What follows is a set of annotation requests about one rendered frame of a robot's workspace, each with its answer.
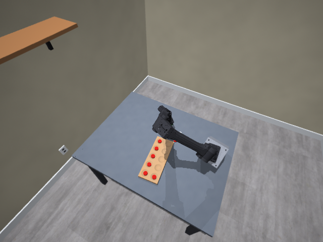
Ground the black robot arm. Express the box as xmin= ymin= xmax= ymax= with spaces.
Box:
xmin=152 ymin=105 xmax=221 ymax=163

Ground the tan tray with round pockets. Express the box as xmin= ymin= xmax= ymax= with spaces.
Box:
xmin=138 ymin=136 xmax=174 ymax=185

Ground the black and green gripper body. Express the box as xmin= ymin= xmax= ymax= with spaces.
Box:
xmin=168 ymin=117 xmax=174 ymax=125

